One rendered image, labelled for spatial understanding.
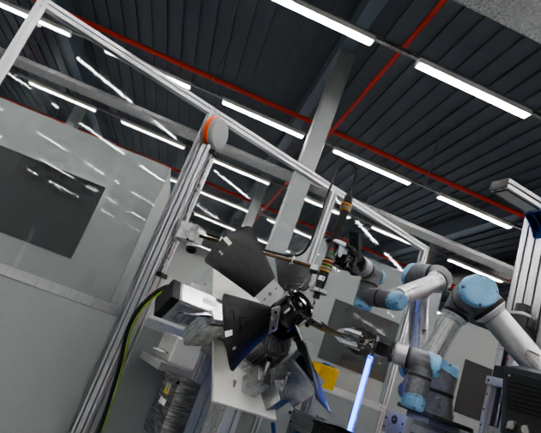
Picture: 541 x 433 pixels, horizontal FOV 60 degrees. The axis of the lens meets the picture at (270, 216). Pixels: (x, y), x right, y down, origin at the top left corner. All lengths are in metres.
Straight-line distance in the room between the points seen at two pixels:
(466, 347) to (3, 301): 4.61
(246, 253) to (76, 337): 0.84
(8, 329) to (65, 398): 0.36
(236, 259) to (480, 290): 0.83
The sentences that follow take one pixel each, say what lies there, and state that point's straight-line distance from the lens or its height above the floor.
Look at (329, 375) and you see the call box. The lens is 2.15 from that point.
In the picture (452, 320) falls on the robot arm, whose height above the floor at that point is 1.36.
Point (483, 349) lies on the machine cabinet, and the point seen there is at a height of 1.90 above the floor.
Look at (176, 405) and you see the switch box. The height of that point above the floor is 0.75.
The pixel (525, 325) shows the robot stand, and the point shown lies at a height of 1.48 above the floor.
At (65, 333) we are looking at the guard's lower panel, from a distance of 2.15.
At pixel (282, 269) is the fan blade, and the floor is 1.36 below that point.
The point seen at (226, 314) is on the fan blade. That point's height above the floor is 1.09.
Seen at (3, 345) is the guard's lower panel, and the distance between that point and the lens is 2.13.
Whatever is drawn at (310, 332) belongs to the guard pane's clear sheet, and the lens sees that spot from 2.69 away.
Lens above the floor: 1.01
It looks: 16 degrees up
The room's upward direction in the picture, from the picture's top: 21 degrees clockwise
